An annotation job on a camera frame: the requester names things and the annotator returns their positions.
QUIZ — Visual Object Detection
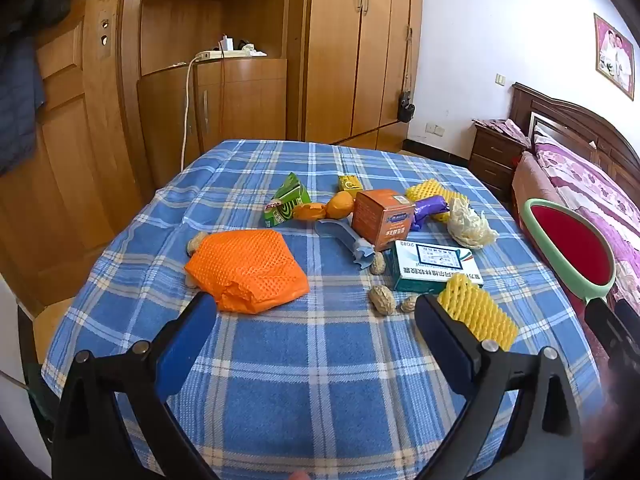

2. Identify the white power strip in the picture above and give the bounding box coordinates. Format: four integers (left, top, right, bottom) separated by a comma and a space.
195, 49, 251, 61

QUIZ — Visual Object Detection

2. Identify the orange twisted wrapper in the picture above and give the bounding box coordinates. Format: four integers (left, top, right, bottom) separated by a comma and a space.
292, 191, 357, 222

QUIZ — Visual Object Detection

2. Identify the wooden shelf cabinet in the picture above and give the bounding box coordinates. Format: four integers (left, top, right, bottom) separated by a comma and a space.
120, 0, 311, 186

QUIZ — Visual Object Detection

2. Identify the framed wall picture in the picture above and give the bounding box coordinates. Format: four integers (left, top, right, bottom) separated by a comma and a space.
593, 13, 636, 101

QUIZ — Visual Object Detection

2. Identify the white plastic bag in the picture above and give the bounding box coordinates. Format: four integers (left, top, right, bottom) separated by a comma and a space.
446, 197, 500, 250

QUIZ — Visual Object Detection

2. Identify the wooden door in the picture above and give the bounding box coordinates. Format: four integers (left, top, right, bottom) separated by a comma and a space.
0, 0, 156, 316

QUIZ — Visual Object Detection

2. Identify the red bucket with green rim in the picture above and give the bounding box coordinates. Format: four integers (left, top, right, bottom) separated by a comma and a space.
523, 198, 617, 306

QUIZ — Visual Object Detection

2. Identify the purple wrapper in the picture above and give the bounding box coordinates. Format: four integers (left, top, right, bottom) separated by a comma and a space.
410, 195, 447, 231

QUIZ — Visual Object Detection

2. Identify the green cardboard box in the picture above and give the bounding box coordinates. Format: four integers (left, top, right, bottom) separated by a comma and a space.
263, 172, 311, 227

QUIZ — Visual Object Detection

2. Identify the white and green medicine box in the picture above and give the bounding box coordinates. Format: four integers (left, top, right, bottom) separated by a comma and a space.
390, 240, 485, 295

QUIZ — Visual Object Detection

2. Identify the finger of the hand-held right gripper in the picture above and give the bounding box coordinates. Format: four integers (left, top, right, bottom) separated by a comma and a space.
584, 299, 640, 368

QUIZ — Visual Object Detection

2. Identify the bed with purple bedding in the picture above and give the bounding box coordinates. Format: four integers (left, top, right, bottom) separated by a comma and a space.
532, 132, 640, 306

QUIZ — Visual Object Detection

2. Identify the dark jacket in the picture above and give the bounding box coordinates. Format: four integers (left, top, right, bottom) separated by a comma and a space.
0, 0, 86, 176

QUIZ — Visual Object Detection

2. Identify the blue plaid blanket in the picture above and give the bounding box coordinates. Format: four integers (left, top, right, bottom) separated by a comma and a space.
41, 139, 601, 480

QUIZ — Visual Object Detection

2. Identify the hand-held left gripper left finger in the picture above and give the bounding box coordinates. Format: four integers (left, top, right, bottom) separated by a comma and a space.
52, 291, 218, 480

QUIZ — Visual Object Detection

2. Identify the white power cable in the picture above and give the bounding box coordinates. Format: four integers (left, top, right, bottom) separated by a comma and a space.
179, 56, 202, 172

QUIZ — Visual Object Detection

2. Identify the folded pink cloth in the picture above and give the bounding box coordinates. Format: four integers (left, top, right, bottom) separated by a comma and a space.
472, 117, 531, 145

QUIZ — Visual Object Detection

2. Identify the dark wooden nightstand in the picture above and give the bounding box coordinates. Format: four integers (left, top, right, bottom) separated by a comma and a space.
468, 122, 531, 192

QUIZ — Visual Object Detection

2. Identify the dark wooden headboard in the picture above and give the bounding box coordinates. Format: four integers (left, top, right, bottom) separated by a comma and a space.
510, 82, 640, 196

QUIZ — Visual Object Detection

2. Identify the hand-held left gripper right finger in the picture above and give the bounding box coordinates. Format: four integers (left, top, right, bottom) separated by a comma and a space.
414, 294, 586, 480

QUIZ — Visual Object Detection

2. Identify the orange foam net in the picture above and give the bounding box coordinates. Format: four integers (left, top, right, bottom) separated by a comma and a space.
184, 230, 310, 314

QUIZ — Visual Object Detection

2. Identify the yellow foam net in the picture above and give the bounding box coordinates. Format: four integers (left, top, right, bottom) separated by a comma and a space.
436, 274, 519, 352
406, 180, 471, 223

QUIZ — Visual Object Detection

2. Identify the wooden wardrobe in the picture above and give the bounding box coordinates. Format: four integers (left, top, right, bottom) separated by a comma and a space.
300, 0, 426, 153

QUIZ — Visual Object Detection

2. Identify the blue plastic piece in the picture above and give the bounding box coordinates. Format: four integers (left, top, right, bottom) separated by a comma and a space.
315, 218, 377, 272

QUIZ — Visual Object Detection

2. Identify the orange cardboard box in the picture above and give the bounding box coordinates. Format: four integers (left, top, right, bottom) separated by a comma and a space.
351, 189, 417, 252

